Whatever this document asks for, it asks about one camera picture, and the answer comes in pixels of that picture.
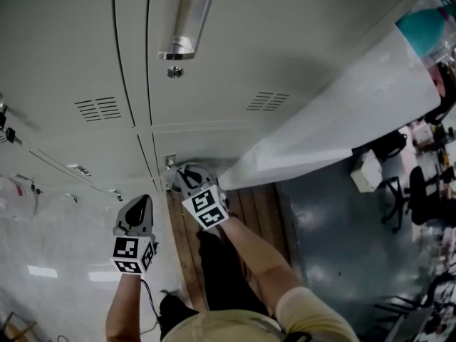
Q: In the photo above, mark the black office chair base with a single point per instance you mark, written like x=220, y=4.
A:
x=393, y=201

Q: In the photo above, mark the small black-headed key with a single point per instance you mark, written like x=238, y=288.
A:
x=34, y=188

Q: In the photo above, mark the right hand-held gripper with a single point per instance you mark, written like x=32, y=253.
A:
x=206, y=205

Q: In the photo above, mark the black office chair with backrest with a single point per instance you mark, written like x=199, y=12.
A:
x=422, y=194

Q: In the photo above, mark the person's cream shirt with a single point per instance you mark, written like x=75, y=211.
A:
x=310, y=319

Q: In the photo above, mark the person's black trousers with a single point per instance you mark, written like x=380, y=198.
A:
x=221, y=280

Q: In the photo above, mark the black-headed key bunch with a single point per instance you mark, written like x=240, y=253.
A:
x=10, y=134

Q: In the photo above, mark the grey locker door with keys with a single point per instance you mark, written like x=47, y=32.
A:
x=53, y=48

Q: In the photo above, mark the wooden frame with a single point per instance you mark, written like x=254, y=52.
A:
x=16, y=328

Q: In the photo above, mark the person's left forearm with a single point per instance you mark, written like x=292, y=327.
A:
x=123, y=308

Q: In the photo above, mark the grey locker cabinet side panel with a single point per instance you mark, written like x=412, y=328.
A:
x=338, y=119

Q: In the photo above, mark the person's right forearm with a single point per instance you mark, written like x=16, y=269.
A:
x=256, y=262

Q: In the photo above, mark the brown wooden plank platform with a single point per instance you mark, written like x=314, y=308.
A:
x=260, y=212

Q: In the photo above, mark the grey locker door with label holder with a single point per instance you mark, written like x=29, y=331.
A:
x=249, y=30

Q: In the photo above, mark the white cardboard box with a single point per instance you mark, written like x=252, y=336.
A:
x=366, y=171

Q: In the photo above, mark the round chrome lock cylinder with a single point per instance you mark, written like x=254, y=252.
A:
x=174, y=72

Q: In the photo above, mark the teal and white poster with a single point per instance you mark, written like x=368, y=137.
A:
x=422, y=30

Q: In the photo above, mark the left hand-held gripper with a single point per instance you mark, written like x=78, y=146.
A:
x=130, y=248

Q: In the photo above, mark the black bag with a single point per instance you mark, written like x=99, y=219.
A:
x=390, y=144

